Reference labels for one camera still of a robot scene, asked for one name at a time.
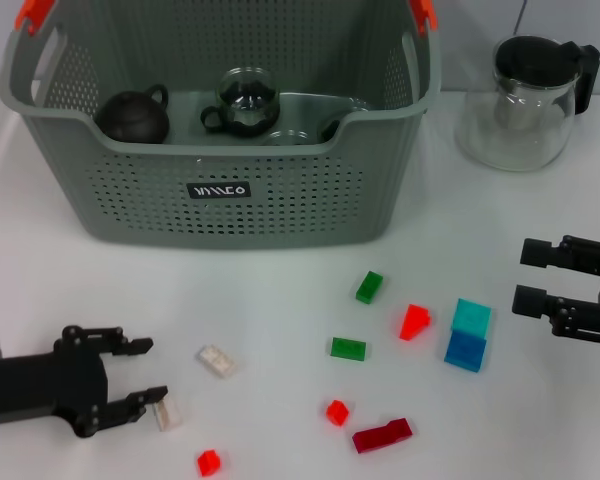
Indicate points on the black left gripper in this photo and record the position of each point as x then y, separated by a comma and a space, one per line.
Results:
40, 385

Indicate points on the grey-green perforated storage basket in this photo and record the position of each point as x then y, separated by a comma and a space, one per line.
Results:
280, 210

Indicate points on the green toy brick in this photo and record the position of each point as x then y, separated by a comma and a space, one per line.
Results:
348, 348
370, 287

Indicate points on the glass pitcher with black lid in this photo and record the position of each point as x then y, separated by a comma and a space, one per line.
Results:
510, 135

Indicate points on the teal flat toy brick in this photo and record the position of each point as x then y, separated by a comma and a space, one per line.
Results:
472, 315

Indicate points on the dark red long toy brick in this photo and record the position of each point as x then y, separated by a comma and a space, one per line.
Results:
380, 436

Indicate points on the glass teacup with black sleeve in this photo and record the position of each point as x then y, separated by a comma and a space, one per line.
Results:
332, 130
287, 137
247, 107

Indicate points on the white toy brick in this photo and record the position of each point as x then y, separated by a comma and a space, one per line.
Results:
170, 417
217, 361

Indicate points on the dark clay teapot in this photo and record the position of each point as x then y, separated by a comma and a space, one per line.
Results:
135, 117

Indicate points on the small red toy brick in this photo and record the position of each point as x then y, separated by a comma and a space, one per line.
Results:
210, 461
337, 412

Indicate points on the red-orange wedge toy brick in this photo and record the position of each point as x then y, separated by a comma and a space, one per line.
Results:
410, 324

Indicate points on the blue flat toy brick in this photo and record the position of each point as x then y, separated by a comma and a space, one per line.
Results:
465, 352

